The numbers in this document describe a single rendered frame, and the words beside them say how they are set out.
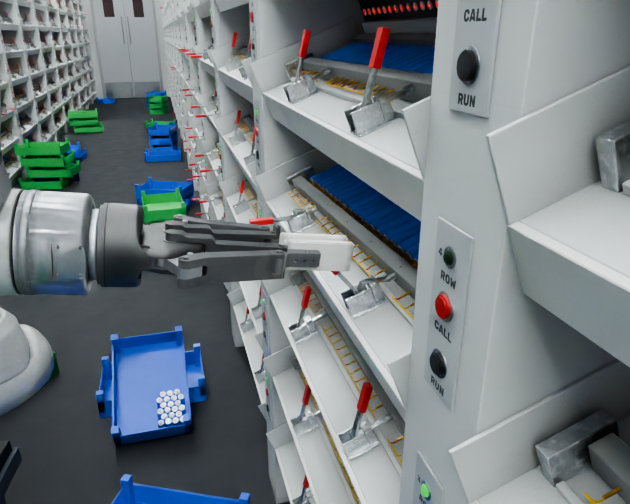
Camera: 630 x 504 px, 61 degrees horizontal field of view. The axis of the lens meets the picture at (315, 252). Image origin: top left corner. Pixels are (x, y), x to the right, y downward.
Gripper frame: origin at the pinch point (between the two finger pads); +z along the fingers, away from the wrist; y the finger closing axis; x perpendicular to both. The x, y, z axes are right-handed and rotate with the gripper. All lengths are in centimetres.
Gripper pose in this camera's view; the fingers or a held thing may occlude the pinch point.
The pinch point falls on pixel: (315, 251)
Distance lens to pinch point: 53.7
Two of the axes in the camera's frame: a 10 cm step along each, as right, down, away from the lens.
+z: 9.5, 0.3, 3.0
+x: 1.4, -9.3, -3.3
